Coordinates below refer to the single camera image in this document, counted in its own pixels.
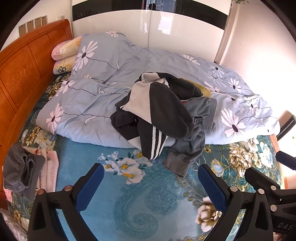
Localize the black and cream fleece jacket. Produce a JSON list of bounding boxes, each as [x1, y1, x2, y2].
[[110, 72, 203, 160]]

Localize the dark box by bed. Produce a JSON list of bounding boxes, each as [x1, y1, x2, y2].
[[276, 110, 295, 141]]

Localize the pink folded fleece garment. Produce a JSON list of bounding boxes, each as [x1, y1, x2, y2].
[[23, 147, 59, 195]]

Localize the grey folded pants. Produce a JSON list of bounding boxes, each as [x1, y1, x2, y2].
[[3, 143, 45, 201]]

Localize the grey sweatshirt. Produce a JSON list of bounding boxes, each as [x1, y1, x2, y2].
[[163, 96, 217, 178]]

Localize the teal floral bed blanket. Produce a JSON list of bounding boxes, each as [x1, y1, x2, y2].
[[19, 74, 282, 240]]

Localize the mustard yellow garment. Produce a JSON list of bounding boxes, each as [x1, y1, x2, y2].
[[186, 79, 211, 98]]

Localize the light blue floral duvet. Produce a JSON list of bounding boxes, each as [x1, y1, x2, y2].
[[36, 31, 280, 148]]

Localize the white glossy wardrobe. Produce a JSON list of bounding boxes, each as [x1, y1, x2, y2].
[[72, 1, 231, 61]]

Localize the orange wooden headboard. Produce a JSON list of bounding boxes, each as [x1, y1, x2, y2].
[[0, 19, 74, 210]]

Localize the yellow floral pillow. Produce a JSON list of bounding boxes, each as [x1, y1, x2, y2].
[[53, 55, 76, 75]]

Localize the pink floral pillow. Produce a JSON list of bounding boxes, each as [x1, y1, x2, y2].
[[51, 36, 83, 61]]

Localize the green wall plant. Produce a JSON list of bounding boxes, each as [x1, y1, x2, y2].
[[232, 0, 249, 4]]

